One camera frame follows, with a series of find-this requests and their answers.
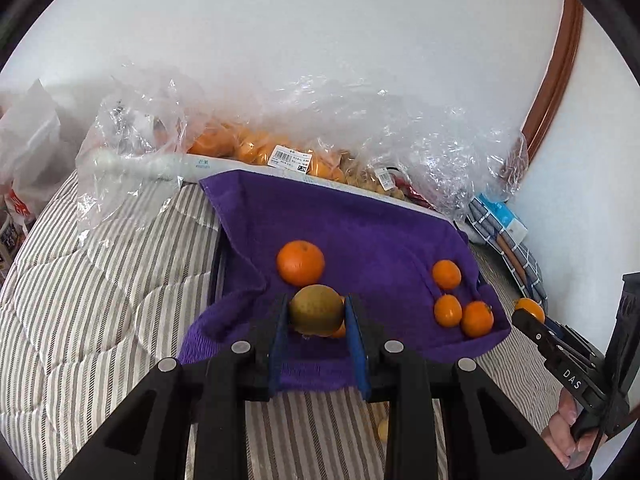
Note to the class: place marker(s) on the right hand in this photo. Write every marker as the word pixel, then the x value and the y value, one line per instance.
pixel 570 453

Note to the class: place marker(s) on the small orange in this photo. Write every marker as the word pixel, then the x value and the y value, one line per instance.
pixel 530 306

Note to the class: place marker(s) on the green brown fruit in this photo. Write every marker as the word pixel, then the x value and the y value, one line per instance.
pixel 383 430
pixel 316 310

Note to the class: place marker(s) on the blue white tissue pack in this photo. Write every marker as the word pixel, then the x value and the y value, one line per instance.
pixel 506 218

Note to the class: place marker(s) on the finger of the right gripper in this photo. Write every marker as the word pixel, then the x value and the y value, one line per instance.
pixel 569 357

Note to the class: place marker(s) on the clear plastic fruit bags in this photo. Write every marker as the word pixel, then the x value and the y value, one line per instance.
pixel 135 156

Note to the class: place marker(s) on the blue checked folded cloth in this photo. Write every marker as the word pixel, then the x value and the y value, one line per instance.
pixel 519 260

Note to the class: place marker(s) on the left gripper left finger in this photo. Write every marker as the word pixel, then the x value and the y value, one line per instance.
pixel 269 338

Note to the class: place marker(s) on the purple towel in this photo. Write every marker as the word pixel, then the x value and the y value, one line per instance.
pixel 379 252

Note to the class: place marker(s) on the red paper bag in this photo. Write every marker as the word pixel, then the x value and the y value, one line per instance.
pixel 16 222

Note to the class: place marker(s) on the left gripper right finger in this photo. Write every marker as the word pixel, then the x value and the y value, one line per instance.
pixel 364 341

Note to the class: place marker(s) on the white plastic bag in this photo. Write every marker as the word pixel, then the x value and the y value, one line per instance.
pixel 35 159

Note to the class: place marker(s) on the brown wooden door frame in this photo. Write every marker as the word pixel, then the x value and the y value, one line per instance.
pixel 554 83

